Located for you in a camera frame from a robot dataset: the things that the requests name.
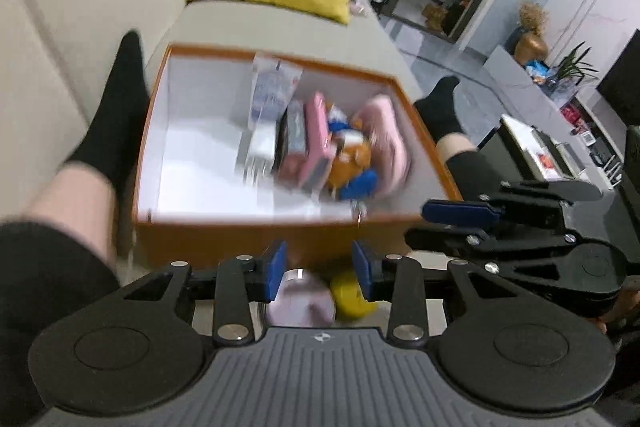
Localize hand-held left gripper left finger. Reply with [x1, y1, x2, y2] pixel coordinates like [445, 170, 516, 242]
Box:
[122, 241, 289, 345]

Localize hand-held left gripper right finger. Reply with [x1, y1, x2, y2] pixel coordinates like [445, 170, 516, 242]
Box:
[351, 239, 507, 344]

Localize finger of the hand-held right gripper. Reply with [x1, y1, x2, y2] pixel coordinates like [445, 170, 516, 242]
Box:
[405, 227, 581, 275]
[422, 179, 603, 228]

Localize round pink compact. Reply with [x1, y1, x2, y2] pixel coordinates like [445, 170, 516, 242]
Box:
[264, 268, 337, 329]

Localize orange cardboard box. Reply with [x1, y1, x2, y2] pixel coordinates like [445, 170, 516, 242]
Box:
[131, 43, 463, 270]

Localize pink zip pouch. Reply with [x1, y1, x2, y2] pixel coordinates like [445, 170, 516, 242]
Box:
[357, 94, 412, 198]

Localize brown plush toy blue outfit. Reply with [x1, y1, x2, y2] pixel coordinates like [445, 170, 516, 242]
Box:
[325, 104, 379, 228]

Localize white power adapter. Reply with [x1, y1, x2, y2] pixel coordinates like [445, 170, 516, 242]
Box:
[242, 122, 281, 185]

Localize silver cosmetic box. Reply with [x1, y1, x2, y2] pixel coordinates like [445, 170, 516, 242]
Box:
[275, 99, 308, 188]

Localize pink hard case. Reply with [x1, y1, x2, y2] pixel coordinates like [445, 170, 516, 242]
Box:
[300, 92, 339, 194]

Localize white printed sachet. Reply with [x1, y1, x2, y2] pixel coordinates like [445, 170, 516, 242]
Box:
[248, 53, 304, 128]

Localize person's right leg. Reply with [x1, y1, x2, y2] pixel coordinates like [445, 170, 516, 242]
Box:
[414, 76, 506, 204]

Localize person's leg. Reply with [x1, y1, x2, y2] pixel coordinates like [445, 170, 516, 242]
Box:
[0, 31, 151, 427]
[414, 76, 506, 204]

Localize black coffee table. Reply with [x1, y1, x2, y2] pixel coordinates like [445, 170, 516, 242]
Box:
[477, 114, 626, 208]

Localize white low cabinet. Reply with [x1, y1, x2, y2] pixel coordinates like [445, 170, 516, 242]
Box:
[482, 44, 640, 188]

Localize black television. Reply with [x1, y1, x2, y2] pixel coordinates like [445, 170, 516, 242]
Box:
[597, 38, 640, 130]

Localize gold vase dried plant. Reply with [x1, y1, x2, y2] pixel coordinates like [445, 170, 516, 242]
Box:
[514, 1, 552, 64]

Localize green potted plant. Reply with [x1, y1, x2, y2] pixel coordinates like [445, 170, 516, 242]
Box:
[554, 42, 599, 88]

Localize brown boots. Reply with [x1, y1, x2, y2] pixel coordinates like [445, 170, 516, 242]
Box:
[422, 2, 449, 32]

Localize person's left leg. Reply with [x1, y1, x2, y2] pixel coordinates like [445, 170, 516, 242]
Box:
[0, 31, 151, 427]

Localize beige sofa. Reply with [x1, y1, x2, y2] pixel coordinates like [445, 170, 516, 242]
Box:
[0, 0, 426, 268]

